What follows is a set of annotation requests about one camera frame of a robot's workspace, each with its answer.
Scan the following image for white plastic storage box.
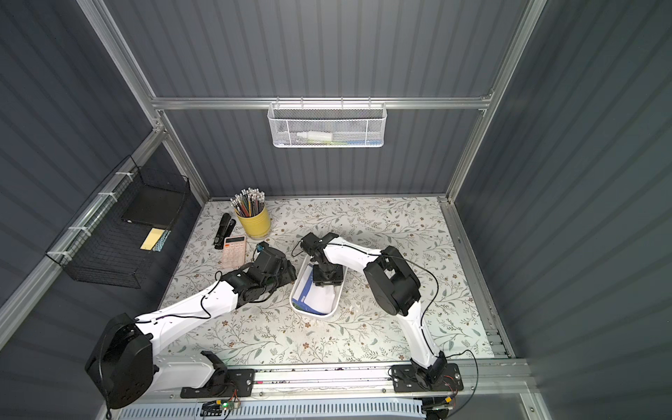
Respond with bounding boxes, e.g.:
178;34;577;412
290;257;343;320

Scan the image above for blue floral stationery paper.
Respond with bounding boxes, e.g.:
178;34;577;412
290;265;337;316

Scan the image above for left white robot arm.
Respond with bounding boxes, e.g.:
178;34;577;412
85;241;297;410

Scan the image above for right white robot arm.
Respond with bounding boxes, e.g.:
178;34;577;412
300;233;447;388

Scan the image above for pink calculator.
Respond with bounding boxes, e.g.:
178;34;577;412
220;236;247;271

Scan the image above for yellow pencil cup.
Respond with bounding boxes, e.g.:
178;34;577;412
238;208;271;239

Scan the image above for floral table mat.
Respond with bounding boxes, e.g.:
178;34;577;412
166;197;494;365

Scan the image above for black stapler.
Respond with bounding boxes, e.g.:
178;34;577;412
213;213;236;250

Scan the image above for coloured pencils bunch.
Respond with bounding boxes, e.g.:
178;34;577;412
230;188;265;218

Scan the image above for yellow sticky notes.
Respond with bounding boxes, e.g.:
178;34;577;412
140;227;165;250

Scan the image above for black notebook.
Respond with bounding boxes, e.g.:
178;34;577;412
122;185;185;229

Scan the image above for white glue bottle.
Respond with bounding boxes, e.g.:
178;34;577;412
297;131;334;143

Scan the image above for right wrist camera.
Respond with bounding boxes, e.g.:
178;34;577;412
300;233;340;258

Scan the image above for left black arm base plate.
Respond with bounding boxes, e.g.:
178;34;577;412
180;369;256;399

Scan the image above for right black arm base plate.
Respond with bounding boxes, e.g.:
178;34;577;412
388;363;465;393

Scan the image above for white wire mesh basket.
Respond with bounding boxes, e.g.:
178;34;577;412
267;104;388;149

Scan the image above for white ribbed cable duct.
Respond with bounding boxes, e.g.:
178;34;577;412
118;398;425;419

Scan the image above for black wire wall basket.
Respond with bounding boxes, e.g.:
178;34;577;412
47;159;191;289

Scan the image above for aluminium front rail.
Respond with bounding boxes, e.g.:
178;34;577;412
137;359;537;401

